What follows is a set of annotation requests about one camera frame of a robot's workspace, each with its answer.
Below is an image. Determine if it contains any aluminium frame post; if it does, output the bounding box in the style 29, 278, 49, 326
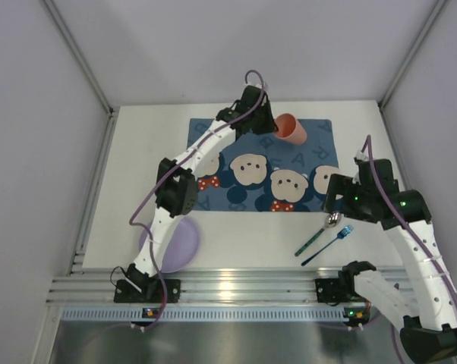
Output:
378, 0, 452, 111
42, 0, 115, 117

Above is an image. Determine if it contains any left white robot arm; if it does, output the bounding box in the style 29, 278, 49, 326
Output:
125, 82, 277, 293

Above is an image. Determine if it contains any orange plastic cup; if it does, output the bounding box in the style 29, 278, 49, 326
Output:
274, 113, 307, 146

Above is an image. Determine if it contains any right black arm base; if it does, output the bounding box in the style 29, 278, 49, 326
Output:
314, 278, 365, 306

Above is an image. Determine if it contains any aluminium rail frame front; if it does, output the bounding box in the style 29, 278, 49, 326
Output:
46, 268, 338, 306

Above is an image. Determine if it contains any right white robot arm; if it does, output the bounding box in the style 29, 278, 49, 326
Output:
323, 159, 457, 363

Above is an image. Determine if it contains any perforated cable duct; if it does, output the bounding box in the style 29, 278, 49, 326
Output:
61, 306, 372, 322

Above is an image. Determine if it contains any blue bear print placemat cloth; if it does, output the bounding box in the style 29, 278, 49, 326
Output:
195, 119, 339, 212

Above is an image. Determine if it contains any right aluminium frame post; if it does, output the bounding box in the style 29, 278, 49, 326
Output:
378, 0, 452, 111

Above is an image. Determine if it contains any purple plastic plate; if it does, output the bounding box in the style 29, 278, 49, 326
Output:
157, 217, 200, 274

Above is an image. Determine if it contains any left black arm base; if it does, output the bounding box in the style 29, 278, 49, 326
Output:
114, 263, 181, 303

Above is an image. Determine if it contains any silver spoon green handle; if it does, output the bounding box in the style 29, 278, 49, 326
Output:
295, 212, 342, 257

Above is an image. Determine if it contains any left aluminium frame post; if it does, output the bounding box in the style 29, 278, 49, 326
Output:
42, 0, 115, 117

